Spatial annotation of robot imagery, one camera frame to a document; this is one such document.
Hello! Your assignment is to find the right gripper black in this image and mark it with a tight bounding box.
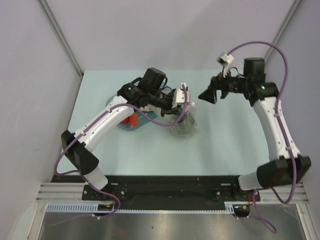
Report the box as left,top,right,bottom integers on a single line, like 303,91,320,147
197,66,249,105

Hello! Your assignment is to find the green striped melon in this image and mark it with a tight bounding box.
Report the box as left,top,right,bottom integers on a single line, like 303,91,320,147
170,117,198,137

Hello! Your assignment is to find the clear zip top bag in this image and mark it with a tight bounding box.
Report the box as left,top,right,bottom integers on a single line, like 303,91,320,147
169,102,199,138

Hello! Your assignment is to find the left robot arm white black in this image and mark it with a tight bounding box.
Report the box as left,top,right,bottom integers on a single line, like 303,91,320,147
61,67,190,200

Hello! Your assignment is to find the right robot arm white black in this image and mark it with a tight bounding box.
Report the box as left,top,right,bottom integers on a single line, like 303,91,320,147
198,54,311,201

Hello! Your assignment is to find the grey fish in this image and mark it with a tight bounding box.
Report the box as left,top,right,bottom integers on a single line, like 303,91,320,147
139,104,155,112

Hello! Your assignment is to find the teal plastic tray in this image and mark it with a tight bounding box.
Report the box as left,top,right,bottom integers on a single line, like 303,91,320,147
105,95,158,131

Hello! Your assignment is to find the red apple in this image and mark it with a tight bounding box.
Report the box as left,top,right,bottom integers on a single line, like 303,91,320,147
120,117,130,124

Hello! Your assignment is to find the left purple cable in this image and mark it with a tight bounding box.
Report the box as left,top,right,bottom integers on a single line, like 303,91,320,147
47,83,190,227

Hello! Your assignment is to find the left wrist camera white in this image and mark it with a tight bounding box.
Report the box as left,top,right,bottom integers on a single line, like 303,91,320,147
172,82,191,108

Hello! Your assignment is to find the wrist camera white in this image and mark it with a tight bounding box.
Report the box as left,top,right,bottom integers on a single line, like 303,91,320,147
216,53,235,77
172,82,191,108

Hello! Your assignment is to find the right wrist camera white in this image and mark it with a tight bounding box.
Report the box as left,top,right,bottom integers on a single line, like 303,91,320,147
216,53,235,77

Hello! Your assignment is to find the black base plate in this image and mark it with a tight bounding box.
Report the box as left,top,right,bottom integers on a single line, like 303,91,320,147
49,174,292,211

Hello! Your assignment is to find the right aluminium frame post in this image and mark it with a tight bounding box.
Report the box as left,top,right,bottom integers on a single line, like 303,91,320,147
268,0,305,48

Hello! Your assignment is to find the aluminium frame post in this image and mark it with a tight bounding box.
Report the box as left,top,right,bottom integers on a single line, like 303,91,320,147
36,0,84,77
268,0,305,48

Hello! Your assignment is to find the light blue cable duct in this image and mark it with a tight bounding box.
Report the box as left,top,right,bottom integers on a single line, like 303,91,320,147
45,202,251,215

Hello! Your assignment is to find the left aluminium frame post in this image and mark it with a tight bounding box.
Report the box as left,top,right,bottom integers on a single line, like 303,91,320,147
36,0,84,77

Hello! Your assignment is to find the aluminium rail front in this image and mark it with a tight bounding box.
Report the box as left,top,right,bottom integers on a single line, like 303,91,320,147
36,182,309,204

